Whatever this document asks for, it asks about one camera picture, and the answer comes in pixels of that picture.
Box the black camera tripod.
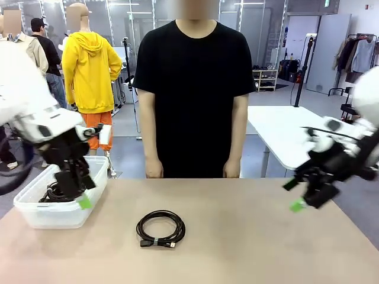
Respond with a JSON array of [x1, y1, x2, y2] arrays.
[[122, 37, 140, 134]]

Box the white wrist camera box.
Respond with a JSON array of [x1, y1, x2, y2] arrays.
[[99, 124, 113, 146]]

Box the grey-blue hanging sweater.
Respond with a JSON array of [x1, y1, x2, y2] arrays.
[[351, 39, 376, 73]]

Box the black bags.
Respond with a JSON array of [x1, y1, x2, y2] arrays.
[[280, 59, 299, 83]]

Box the person's right hand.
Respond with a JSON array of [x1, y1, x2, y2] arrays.
[[144, 159, 164, 179]]

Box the wooden shoe shelf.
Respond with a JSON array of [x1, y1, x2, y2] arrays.
[[252, 69, 278, 92]]

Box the person in black t-shirt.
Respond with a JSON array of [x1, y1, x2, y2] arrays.
[[132, 0, 257, 179]]

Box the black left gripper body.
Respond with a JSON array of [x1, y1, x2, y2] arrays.
[[41, 137, 89, 172]]

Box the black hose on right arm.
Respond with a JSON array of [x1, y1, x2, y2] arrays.
[[300, 126, 379, 182]]

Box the mannequin in yellow hoodie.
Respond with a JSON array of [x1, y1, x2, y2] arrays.
[[61, 2, 123, 178]]

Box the grey partition panel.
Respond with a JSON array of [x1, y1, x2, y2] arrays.
[[304, 13, 352, 95]]

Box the person in black cap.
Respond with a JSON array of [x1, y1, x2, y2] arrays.
[[31, 17, 68, 109]]

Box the beige hanging coat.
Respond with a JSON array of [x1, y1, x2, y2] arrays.
[[332, 38, 346, 71]]

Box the black clothes rack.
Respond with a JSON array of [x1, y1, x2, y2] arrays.
[[333, 33, 379, 95]]

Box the person's right forearm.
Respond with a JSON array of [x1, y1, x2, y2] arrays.
[[141, 121, 162, 162]]

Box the black pole stand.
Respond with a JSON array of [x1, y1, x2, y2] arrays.
[[294, 33, 317, 108]]

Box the black utility cart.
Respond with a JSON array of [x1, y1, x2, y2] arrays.
[[327, 86, 356, 121]]

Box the person's left forearm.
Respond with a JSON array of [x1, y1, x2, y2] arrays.
[[227, 121, 248, 163]]

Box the person's left hand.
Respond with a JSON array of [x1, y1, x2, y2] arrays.
[[222, 159, 242, 179]]

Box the clear plastic storage container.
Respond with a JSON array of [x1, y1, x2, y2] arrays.
[[13, 156, 109, 230]]

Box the mannequin in beige shirt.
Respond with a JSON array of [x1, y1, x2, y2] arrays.
[[0, 8, 50, 78]]

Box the dark hanging jacket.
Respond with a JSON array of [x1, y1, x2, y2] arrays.
[[337, 38, 358, 73]]

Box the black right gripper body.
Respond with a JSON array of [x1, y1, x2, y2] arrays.
[[296, 141, 361, 186]]

